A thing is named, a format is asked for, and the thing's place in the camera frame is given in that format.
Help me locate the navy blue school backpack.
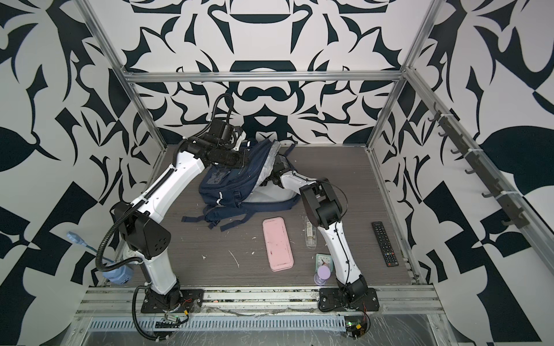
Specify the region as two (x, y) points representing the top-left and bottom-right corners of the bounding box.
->
(181, 139), (301, 232)

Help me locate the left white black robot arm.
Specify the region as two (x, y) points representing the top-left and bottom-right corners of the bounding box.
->
(95, 119), (247, 311)

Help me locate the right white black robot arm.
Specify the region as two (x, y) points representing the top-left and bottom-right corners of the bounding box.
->
(271, 154), (368, 308)

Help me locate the pink pencil case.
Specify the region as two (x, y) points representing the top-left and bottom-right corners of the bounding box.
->
(262, 217), (294, 272)

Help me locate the small green square clock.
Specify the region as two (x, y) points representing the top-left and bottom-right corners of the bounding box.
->
(315, 253), (334, 272)

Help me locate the purple cylindrical container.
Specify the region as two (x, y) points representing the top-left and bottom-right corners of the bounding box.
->
(313, 265), (331, 286)

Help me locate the black remote control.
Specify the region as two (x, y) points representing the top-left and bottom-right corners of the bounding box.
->
(372, 221), (399, 268)

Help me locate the small green circuit board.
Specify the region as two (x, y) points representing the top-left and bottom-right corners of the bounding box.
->
(345, 315), (372, 340)

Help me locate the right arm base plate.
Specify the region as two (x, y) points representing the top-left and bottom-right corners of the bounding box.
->
(317, 288), (380, 312)

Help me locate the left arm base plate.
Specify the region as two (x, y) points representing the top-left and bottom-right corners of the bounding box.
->
(141, 288), (205, 314)

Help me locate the left black corrugated cable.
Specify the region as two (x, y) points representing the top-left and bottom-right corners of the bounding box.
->
(130, 283), (183, 342)

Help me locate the aluminium frame rail base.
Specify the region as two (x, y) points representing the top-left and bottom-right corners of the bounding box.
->
(62, 285), (457, 345)

